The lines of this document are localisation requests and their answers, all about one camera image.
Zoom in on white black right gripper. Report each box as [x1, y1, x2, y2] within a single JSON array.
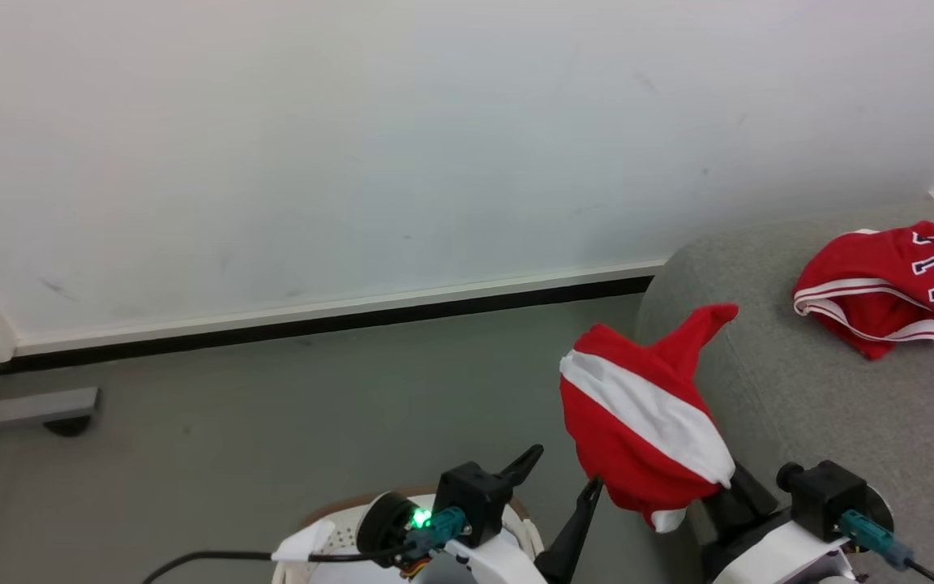
[[690, 461, 861, 584]]

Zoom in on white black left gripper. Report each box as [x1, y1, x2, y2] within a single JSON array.
[[356, 444, 604, 584]]

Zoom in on red garment wide white stripe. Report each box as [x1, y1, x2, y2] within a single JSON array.
[[559, 303, 739, 534]]

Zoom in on red jersey with number print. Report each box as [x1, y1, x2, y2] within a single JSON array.
[[791, 221, 934, 361]]

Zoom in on grey fabric sofa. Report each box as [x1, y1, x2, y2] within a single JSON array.
[[633, 195, 934, 584]]

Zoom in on white laundry basket brown rim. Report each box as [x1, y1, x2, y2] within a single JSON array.
[[271, 487, 545, 584]]

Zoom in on white and black baseboard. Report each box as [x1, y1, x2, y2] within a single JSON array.
[[0, 260, 666, 378]]

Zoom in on black round foot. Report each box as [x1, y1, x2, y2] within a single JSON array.
[[44, 415, 93, 438]]

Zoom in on black cable with teal plug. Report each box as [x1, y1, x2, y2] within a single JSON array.
[[141, 507, 468, 584], [838, 509, 934, 584]]

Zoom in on grey metal frame leg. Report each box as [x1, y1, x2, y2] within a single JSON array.
[[0, 357, 101, 435]]

